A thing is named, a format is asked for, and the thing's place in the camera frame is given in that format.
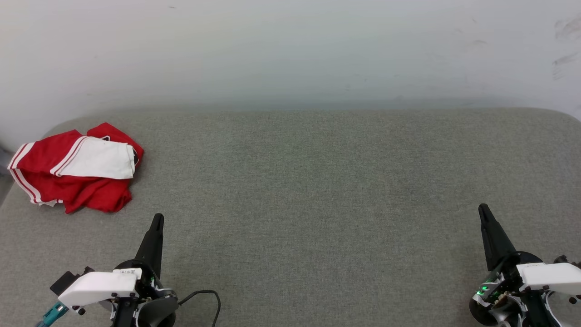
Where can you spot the red and white sports jersey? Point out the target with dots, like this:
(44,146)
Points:
(91,190)

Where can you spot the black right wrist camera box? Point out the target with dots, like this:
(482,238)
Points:
(563,260)

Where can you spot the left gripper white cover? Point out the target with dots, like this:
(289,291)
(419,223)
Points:
(100,286)

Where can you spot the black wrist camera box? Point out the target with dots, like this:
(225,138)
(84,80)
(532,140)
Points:
(63,284)
(563,260)

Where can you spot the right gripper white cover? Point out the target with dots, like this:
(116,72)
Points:
(549,276)

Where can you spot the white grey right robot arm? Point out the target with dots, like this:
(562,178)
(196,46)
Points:
(499,315)

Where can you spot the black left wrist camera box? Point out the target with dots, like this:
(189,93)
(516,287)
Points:
(63,284)

